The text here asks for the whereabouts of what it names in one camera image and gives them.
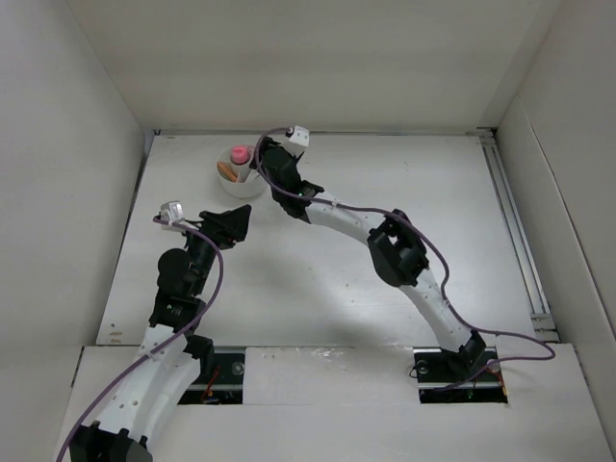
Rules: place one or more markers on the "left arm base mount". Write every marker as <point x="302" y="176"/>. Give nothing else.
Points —
<point x="223" y="384"/>

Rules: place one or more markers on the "orange correction tape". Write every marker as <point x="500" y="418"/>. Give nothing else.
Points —
<point x="228" y="171"/>

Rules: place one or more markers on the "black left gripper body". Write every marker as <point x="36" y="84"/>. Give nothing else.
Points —
<point x="225" y="238"/>

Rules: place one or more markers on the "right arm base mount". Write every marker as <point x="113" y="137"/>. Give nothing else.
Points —
<point x="441" y="383"/>

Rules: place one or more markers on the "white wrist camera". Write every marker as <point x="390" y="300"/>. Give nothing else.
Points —
<point x="297" y="140"/>
<point x="170" y="214"/>

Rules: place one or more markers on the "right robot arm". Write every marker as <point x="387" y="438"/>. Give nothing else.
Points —
<point x="398" y="253"/>

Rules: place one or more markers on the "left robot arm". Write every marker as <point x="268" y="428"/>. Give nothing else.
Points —
<point x="134" y="408"/>

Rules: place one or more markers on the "aluminium side rail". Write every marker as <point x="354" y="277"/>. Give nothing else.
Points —
<point x="538" y="306"/>

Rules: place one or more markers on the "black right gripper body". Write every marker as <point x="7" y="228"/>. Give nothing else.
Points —
<point x="268" y="144"/>

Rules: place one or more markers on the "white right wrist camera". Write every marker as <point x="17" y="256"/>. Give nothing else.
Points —
<point x="297" y="140"/>

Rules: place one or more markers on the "pink glue bottle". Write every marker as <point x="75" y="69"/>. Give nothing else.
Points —
<point x="240" y="155"/>

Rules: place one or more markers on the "white round divided container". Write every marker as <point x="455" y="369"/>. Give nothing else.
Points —
<point x="251" y="184"/>

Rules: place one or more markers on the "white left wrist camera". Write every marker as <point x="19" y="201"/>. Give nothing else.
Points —
<point x="170" y="214"/>

